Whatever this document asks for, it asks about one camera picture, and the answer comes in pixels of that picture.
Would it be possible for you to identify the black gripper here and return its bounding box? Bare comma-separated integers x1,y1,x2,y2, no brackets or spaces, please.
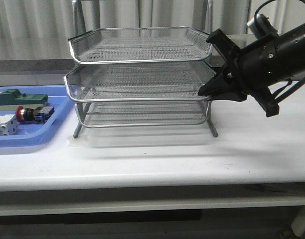
197,28,280,118

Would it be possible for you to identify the mesh rack tray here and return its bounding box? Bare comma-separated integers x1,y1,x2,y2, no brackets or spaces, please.
64,61,215,103
75,101,210,128
68,26,213,65

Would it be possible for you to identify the red emergency stop button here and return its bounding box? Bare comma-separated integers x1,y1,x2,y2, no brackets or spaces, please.
15,106,55,123

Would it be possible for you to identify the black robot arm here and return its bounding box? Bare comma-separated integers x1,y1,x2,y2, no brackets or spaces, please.
198,23,305,117

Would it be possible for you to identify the white table leg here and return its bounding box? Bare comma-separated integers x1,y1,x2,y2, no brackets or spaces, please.
291,206,305,237

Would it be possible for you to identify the clear adhesive tape patch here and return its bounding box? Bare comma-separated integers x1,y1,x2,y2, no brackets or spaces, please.
68,135,92,148

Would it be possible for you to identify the blue plastic tray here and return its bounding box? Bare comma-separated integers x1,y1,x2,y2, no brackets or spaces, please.
0,85,74,147

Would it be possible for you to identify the grey pleated curtain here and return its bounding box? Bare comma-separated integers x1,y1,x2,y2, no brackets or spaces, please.
0,0,305,60

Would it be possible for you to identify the white terminal block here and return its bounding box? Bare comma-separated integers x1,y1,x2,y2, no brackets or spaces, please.
0,115,18,136

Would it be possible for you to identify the grey metal rack frame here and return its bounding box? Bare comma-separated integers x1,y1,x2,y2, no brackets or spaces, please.
72,0,218,137

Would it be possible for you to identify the green and beige switch module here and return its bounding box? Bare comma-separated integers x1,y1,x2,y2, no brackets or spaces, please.
0,89,48,111

